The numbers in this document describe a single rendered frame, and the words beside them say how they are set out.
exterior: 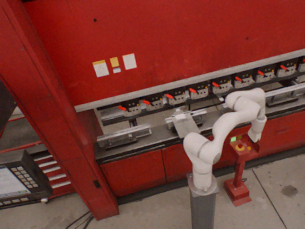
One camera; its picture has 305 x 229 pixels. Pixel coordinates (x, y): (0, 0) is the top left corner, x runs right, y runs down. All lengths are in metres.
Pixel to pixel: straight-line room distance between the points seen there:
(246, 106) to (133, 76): 0.82
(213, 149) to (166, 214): 1.51
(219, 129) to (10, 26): 1.22
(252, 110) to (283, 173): 1.72
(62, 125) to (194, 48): 1.10
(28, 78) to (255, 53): 1.64
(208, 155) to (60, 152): 1.13
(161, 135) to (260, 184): 1.33
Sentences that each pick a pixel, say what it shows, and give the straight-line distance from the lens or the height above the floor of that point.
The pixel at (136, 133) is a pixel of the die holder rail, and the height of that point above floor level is 0.93.
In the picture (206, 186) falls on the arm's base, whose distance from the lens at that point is 1.58.
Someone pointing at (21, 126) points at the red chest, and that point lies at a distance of 2.69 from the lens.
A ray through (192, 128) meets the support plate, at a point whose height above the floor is 1.00.
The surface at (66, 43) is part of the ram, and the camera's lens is 1.60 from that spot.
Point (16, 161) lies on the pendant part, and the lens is 1.33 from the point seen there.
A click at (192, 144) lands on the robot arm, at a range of 1.32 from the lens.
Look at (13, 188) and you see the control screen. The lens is 1.53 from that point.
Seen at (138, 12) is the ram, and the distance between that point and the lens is 1.55.
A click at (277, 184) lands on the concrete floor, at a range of 2.96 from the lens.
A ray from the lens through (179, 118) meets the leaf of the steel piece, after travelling 2.06.
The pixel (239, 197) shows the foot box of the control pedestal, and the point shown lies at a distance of 2.72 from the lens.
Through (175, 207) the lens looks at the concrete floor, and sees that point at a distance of 2.68.
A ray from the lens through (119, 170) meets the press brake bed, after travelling 2.27.
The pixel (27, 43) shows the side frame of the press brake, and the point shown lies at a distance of 1.41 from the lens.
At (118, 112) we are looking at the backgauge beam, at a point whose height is 0.99.
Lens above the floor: 2.41
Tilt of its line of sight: 41 degrees down
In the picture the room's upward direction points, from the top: 11 degrees counter-clockwise
